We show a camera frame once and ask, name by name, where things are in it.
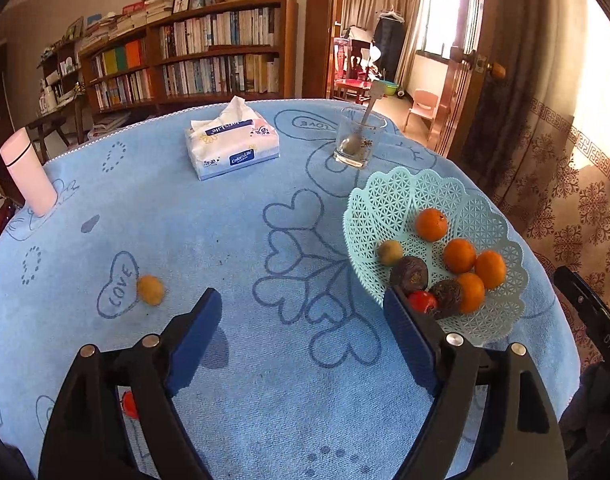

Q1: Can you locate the red wooden chair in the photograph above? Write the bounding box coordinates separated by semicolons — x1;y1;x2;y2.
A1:
333;37;374;102

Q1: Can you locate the wooden door with knob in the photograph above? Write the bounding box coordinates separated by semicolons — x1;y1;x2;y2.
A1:
430;0;508;159

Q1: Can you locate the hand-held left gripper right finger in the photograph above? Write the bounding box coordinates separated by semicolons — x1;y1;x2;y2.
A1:
382;285;568;480

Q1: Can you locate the wooden bookshelf with books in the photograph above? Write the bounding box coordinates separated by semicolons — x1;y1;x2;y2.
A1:
77;0;298;117

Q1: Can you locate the blue printed tablecloth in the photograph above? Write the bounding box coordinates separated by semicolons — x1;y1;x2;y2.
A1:
0;99;584;480

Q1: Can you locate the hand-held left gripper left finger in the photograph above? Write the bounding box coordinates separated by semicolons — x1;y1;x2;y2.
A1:
39;287;223;480

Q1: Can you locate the pink thermos bottle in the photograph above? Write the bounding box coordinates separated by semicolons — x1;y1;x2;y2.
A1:
0;127;58;217

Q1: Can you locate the brown patterned curtain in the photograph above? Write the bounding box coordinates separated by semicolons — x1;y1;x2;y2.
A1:
457;92;610;372

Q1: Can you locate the dark hanging garment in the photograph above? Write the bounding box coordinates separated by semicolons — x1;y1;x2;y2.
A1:
374;14;407;82

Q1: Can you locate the dark wooden side table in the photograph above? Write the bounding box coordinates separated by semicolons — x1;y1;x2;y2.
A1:
25;95;88;161

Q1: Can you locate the white tissue pack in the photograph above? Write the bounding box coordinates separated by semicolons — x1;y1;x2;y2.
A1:
185;95;281;182

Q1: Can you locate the clear drinking glass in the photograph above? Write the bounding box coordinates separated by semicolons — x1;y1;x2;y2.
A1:
333;106;388;169

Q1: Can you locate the teal plastic lattice basket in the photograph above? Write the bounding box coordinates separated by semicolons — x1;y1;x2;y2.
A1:
343;167;530;347

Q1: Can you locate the dark passion fruit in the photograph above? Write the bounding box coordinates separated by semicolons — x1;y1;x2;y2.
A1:
390;256;430;295
427;280;466;320

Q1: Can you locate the beige window curtain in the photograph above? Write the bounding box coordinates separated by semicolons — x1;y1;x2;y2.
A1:
342;0;426;86

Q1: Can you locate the brown round fruit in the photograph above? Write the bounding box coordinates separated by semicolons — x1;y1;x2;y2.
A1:
136;275;165;307
378;240;404;266

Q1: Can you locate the large orange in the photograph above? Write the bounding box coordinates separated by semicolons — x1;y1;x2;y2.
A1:
455;272;486;315

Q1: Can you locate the pink plastic chair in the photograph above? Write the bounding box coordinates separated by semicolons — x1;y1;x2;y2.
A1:
404;89;440;134

